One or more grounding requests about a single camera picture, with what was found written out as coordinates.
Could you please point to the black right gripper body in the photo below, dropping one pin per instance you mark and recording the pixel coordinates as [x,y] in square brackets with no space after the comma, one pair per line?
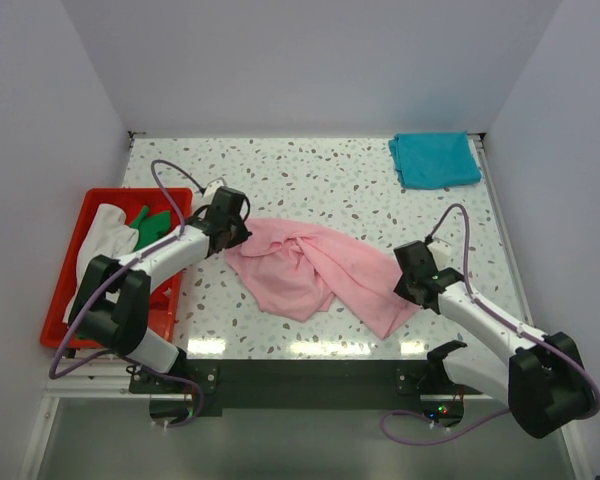
[402,287]

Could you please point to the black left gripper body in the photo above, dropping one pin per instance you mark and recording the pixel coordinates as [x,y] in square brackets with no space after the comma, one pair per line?
[238,231]

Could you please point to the pink t shirt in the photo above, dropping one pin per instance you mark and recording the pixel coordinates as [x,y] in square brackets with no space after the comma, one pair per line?
[295,269]

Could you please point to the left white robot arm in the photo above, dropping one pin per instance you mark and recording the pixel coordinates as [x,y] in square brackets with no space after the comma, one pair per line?
[112,303]

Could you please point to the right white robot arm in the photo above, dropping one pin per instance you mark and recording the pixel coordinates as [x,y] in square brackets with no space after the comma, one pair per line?
[541,378]

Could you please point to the green t shirt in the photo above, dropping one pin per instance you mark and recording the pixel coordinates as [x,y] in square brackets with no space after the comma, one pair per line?
[150,227]

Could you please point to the red plastic bin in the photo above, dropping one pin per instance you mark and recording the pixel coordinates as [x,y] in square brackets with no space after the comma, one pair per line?
[163,301]

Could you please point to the white t shirt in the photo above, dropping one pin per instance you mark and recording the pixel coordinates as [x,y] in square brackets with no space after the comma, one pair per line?
[108,235]

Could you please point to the teal folded t shirt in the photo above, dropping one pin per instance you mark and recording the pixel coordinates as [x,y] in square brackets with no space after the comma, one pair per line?
[431,161]

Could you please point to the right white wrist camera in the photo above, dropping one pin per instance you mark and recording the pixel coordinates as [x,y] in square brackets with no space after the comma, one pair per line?
[441,252]

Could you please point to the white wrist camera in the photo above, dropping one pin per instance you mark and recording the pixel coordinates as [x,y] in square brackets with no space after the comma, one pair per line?
[441,252]
[212,187]

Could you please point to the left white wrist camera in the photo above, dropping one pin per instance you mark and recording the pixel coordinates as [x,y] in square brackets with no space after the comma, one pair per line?
[212,187]

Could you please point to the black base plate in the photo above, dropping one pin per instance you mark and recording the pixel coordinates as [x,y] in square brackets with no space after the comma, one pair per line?
[297,385]

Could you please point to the aluminium frame rail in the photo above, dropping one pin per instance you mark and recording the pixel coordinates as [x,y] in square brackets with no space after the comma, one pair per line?
[102,378]

